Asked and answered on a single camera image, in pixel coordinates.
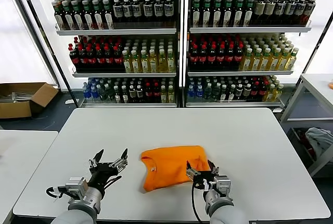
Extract grey window mullion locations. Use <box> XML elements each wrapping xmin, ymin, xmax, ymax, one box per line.
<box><xmin>4</xmin><ymin>0</ymin><xmax>63</xmax><ymax>91</ymax></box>

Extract cola bottle red cap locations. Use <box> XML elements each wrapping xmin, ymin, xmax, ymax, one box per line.
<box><xmin>104</xmin><ymin>46</ymin><xmax>114</xmax><ymax>73</ymax></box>
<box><xmin>216</xmin><ymin>44</ymin><xmax>226</xmax><ymax>69</ymax></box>
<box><xmin>113</xmin><ymin>46</ymin><xmax>124</xmax><ymax>73</ymax></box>
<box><xmin>198</xmin><ymin>44</ymin><xmax>208</xmax><ymax>69</ymax></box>
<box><xmin>87</xmin><ymin>47</ymin><xmax>97</xmax><ymax>73</ymax></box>
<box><xmin>144</xmin><ymin>83</ymin><xmax>153</xmax><ymax>103</ymax></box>
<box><xmin>234</xmin><ymin>43</ymin><xmax>244</xmax><ymax>69</ymax></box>
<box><xmin>95</xmin><ymin>46</ymin><xmax>106</xmax><ymax>73</ymax></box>
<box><xmin>78</xmin><ymin>47</ymin><xmax>88</xmax><ymax>73</ymax></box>
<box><xmin>189</xmin><ymin>44</ymin><xmax>199</xmax><ymax>69</ymax></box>
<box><xmin>225</xmin><ymin>43</ymin><xmax>235</xmax><ymax>69</ymax></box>
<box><xmin>259</xmin><ymin>81</ymin><xmax>268</xmax><ymax>101</ymax></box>
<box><xmin>152</xmin><ymin>83</ymin><xmax>161</xmax><ymax>103</ymax></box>
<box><xmin>69</xmin><ymin>46</ymin><xmax>80</xmax><ymax>73</ymax></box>
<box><xmin>207</xmin><ymin>44</ymin><xmax>217</xmax><ymax>69</ymax></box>
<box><xmin>251</xmin><ymin>81</ymin><xmax>260</xmax><ymax>101</ymax></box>

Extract grey white cloth pile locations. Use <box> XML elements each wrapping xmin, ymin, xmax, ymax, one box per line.
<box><xmin>304</xmin><ymin>127</ymin><xmax>333</xmax><ymax>161</ymax></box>

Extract black window frame post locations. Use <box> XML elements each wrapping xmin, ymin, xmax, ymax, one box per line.
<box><xmin>15</xmin><ymin>0</ymin><xmax>80</xmax><ymax>107</ymax></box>
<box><xmin>303</xmin><ymin>10</ymin><xmax>333</xmax><ymax>76</ymax></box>

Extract grey metal shelf rack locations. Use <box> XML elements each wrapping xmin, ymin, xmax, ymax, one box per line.
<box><xmin>36</xmin><ymin>0</ymin><xmax>183</xmax><ymax>108</ymax></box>
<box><xmin>182</xmin><ymin>0</ymin><xmax>331</xmax><ymax>108</ymax></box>

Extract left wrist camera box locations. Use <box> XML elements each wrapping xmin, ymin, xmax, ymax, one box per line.
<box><xmin>57</xmin><ymin>177</ymin><xmax>88</xmax><ymax>199</ymax></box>

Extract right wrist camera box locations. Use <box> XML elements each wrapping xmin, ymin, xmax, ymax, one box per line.
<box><xmin>212</xmin><ymin>174</ymin><xmax>232</xmax><ymax>197</ymax></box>

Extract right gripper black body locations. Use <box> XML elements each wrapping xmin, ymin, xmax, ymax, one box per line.
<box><xmin>192</xmin><ymin>172</ymin><xmax>215</xmax><ymax>190</ymax></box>

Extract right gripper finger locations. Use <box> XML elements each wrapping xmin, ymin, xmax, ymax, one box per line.
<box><xmin>208</xmin><ymin>159</ymin><xmax>221</xmax><ymax>177</ymax></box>
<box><xmin>186</xmin><ymin>160</ymin><xmax>200</xmax><ymax>180</ymax></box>

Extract red cloth item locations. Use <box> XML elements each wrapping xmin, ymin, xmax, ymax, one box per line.
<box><xmin>299</xmin><ymin>129</ymin><xmax>317</xmax><ymax>161</ymax></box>

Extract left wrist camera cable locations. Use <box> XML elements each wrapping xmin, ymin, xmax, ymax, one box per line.
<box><xmin>46</xmin><ymin>186</ymin><xmax>66</xmax><ymax>199</ymax></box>

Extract metal bars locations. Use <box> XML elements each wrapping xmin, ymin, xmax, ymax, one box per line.
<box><xmin>0</xmin><ymin>91</ymin><xmax>34</xmax><ymax>103</ymax></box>

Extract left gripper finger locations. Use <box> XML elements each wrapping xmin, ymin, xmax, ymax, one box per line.
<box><xmin>88</xmin><ymin>149</ymin><xmax>104</xmax><ymax>174</ymax></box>
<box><xmin>109</xmin><ymin>148</ymin><xmax>129</xmax><ymax>173</ymax></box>

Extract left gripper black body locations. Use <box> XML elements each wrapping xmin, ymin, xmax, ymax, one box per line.
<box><xmin>88</xmin><ymin>162</ymin><xmax>123</xmax><ymax>190</ymax></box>

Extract orange t-shirt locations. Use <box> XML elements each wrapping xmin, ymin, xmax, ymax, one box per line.
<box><xmin>140</xmin><ymin>145</ymin><xmax>212</xmax><ymax>192</ymax></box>

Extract dark tea bottle green cap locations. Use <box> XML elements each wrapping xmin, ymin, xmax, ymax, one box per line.
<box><xmin>63</xmin><ymin>0</ymin><xmax>75</xmax><ymax>31</ymax></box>
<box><xmin>93</xmin><ymin>0</ymin><xmax>105</xmax><ymax>30</ymax></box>
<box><xmin>233</xmin><ymin>0</ymin><xmax>244</xmax><ymax>29</ymax></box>
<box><xmin>222</xmin><ymin>0</ymin><xmax>233</xmax><ymax>29</ymax></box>
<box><xmin>82</xmin><ymin>0</ymin><xmax>95</xmax><ymax>30</ymax></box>
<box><xmin>72</xmin><ymin>0</ymin><xmax>84</xmax><ymax>31</ymax></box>
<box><xmin>103</xmin><ymin>0</ymin><xmax>114</xmax><ymax>30</ymax></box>
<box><xmin>211</xmin><ymin>0</ymin><xmax>222</xmax><ymax>29</ymax></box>
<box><xmin>243</xmin><ymin>0</ymin><xmax>253</xmax><ymax>28</ymax></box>
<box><xmin>53</xmin><ymin>0</ymin><xmax>65</xmax><ymax>31</ymax></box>
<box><xmin>191</xmin><ymin>0</ymin><xmax>201</xmax><ymax>29</ymax></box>
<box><xmin>201</xmin><ymin>0</ymin><xmax>212</xmax><ymax>29</ymax></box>

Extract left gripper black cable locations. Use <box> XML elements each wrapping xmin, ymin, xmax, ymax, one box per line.
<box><xmin>103</xmin><ymin>174</ymin><xmax>122</xmax><ymax>189</ymax></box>

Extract blue water bottle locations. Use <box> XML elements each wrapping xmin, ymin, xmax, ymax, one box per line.
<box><xmin>187</xmin><ymin>85</ymin><xmax>196</xmax><ymax>102</ymax></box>
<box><xmin>90</xmin><ymin>85</ymin><xmax>99</xmax><ymax>102</ymax></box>
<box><xmin>195</xmin><ymin>85</ymin><xmax>204</xmax><ymax>102</ymax></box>
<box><xmin>82</xmin><ymin>82</ymin><xmax>91</xmax><ymax>101</ymax></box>

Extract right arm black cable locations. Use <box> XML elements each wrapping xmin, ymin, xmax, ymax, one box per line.
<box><xmin>191</xmin><ymin>179</ymin><xmax>206</xmax><ymax>224</ymax></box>

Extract white rounded table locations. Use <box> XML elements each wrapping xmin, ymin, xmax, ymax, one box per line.
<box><xmin>0</xmin><ymin>129</ymin><xmax>59</xmax><ymax>224</ymax></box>

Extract brown cardboard box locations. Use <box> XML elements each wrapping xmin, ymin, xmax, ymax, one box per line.
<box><xmin>0</xmin><ymin>82</ymin><xmax>59</xmax><ymax>120</ymax></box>

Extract black bottle white label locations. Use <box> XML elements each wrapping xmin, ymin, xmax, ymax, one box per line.
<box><xmin>163</xmin><ymin>0</ymin><xmax>174</xmax><ymax>23</ymax></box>
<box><xmin>143</xmin><ymin>0</ymin><xmax>153</xmax><ymax>23</ymax></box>
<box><xmin>122</xmin><ymin>0</ymin><xmax>133</xmax><ymax>23</ymax></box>
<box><xmin>304</xmin><ymin>0</ymin><xmax>317</xmax><ymax>26</ymax></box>
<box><xmin>113</xmin><ymin>0</ymin><xmax>124</xmax><ymax>23</ymax></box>
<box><xmin>153</xmin><ymin>0</ymin><xmax>164</xmax><ymax>23</ymax></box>
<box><xmin>294</xmin><ymin>0</ymin><xmax>305</xmax><ymax>26</ymax></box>
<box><xmin>132</xmin><ymin>0</ymin><xmax>143</xmax><ymax>23</ymax></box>
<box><xmin>275</xmin><ymin>0</ymin><xmax>286</xmax><ymax>26</ymax></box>

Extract white side table grey legs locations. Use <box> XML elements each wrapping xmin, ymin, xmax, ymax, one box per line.
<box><xmin>280</xmin><ymin>73</ymin><xmax>333</xmax><ymax>177</ymax></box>

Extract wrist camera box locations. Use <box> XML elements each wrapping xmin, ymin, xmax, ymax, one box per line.
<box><xmin>212</xmin><ymin>174</ymin><xmax>232</xmax><ymax>197</ymax></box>
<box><xmin>57</xmin><ymin>177</ymin><xmax>88</xmax><ymax>199</ymax></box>

